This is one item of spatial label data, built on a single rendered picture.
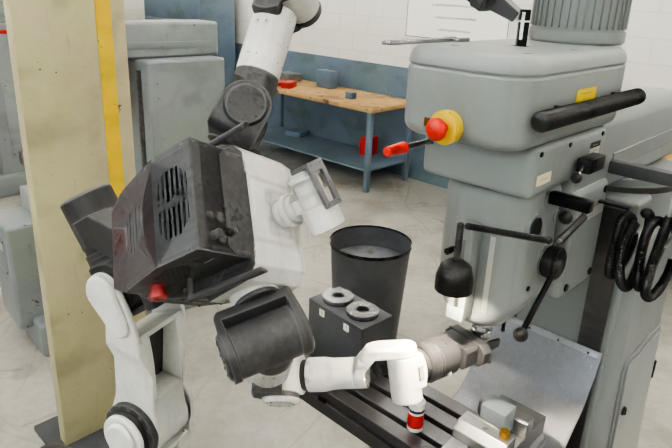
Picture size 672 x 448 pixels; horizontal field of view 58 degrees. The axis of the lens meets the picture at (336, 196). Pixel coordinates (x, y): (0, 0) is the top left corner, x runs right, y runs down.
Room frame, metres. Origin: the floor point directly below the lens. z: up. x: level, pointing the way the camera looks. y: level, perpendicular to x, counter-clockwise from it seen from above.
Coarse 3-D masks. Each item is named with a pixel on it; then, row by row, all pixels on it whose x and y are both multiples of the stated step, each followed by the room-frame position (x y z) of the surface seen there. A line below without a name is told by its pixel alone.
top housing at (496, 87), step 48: (432, 48) 1.09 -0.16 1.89; (480, 48) 1.10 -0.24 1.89; (528, 48) 1.15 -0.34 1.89; (576, 48) 1.19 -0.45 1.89; (432, 96) 1.07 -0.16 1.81; (480, 96) 1.01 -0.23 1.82; (528, 96) 0.98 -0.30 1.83; (576, 96) 1.10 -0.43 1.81; (480, 144) 1.00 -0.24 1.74; (528, 144) 0.99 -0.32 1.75
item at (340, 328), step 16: (336, 288) 1.58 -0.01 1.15; (320, 304) 1.51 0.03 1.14; (336, 304) 1.50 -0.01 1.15; (352, 304) 1.49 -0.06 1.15; (368, 304) 1.50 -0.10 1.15; (320, 320) 1.51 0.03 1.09; (336, 320) 1.46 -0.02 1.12; (352, 320) 1.43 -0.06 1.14; (368, 320) 1.43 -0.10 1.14; (384, 320) 1.44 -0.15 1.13; (320, 336) 1.50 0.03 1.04; (336, 336) 1.46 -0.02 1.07; (352, 336) 1.41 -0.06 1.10; (368, 336) 1.40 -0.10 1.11; (384, 336) 1.45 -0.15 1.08; (320, 352) 1.50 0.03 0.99; (336, 352) 1.45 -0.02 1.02; (352, 352) 1.41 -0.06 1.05
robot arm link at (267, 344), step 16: (256, 320) 0.89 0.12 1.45; (272, 320) 0.89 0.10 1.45; (288, 320) 0.89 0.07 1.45; (240, 336) 0.86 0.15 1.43; (256, 336) 0.86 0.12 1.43; (272, 336) 0.87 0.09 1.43; (288, 336) 0.87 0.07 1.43; (240, 352) 0.84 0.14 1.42; (256, 352) 0.85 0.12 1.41; (272, 352) 0.86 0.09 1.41; (288, 352) 0.87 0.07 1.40; (240, 368) 0.84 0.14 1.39; (256, 368) 0.85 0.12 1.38; (272, 368) 0.89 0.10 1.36
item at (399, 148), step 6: (396, 144) 1.10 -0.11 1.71; (402, 144) 1.10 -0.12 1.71; (408, 144) 1.12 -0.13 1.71; (414, 144) 1.13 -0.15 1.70; (420, 144) 1.15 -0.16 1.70; (426, 144) 1.16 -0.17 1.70; (384, 150) 1.08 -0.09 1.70; (390, 150) 1.08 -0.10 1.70; (396, 150) 1.08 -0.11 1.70; (402, 150) 1.10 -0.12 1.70
